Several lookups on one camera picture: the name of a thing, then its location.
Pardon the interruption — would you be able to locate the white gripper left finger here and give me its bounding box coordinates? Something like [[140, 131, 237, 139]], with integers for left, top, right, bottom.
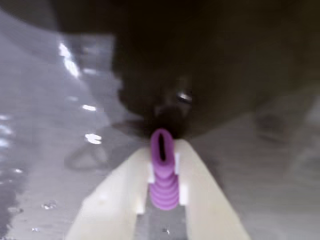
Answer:
[[66, 146, 154, 240]]

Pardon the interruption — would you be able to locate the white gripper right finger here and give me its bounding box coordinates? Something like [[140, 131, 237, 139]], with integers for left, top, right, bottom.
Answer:
[[174, 138, 251, 240]]

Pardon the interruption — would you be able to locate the purple ribbed pen grip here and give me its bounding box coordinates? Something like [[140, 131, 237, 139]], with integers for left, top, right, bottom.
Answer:
[[149, 127, 181, 210]]

